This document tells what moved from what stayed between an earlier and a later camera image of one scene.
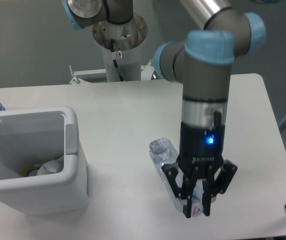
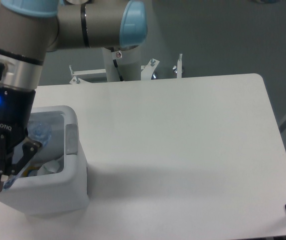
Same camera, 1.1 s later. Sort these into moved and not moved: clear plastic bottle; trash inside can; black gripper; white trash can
Moved: clear plastic bottle; black gripper
Not moved: white trash can; trash inside can
